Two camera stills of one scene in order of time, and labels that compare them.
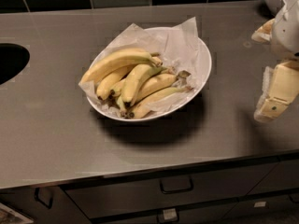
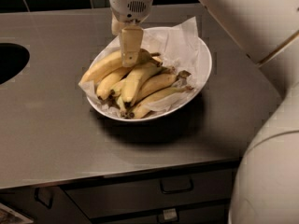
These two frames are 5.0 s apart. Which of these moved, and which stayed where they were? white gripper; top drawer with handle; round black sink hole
Moved: white gripper
Stayed: round black sink hole; top drawer with handle
